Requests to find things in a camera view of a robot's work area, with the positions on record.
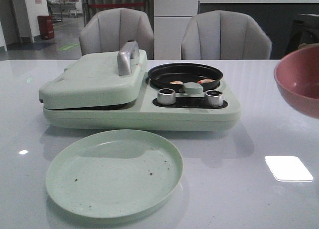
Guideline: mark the red belt stanchion barrier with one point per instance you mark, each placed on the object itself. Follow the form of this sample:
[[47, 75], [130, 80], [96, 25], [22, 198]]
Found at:
[[117, 5]]

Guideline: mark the silver control knob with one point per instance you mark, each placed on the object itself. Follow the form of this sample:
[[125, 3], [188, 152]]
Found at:
[[166, 96], [213, 98]]

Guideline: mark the black round frying pan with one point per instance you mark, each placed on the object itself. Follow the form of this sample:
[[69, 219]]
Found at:
[[162, 76]]

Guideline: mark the left grey upholstered chair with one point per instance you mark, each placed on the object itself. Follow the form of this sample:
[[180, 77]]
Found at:
[[110, 29]]

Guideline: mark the grey upholstered chair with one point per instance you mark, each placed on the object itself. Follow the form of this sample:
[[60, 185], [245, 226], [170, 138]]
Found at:
[[224, 35], [110, 29]]

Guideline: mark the right grey upholstered chair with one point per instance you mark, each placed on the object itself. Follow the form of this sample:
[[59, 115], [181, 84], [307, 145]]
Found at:
[[224, 35]]

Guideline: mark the pink bowl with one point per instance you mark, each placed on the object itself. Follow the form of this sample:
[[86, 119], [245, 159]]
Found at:
[[297, 79]]

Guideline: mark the red trash bin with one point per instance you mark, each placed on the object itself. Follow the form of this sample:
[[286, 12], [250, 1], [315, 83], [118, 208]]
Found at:
[[45, 26]]

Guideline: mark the orange shrimp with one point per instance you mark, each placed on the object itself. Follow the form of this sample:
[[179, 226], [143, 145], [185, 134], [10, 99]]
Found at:
[[177, 82], [205, 81]]

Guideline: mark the mint green breakfast maker base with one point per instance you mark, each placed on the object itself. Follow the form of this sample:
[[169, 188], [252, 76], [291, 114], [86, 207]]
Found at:
[[142, 114]]

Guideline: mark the mint green round plate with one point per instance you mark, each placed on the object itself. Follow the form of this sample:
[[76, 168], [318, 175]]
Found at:
[[115, 174]]

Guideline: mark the white refrigerator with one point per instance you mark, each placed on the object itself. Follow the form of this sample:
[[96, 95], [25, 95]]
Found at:
[[171, 18]]

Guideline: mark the left silver control knob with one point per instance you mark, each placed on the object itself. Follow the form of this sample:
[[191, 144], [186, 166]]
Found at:
[[166, 96]]

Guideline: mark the breakfast maker hinged lid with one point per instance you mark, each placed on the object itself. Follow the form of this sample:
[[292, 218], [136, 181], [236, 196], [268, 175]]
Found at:
[[98, 79]]

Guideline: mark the right silver control knob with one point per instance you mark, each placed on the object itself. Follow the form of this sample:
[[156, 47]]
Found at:
[[213, 98]]

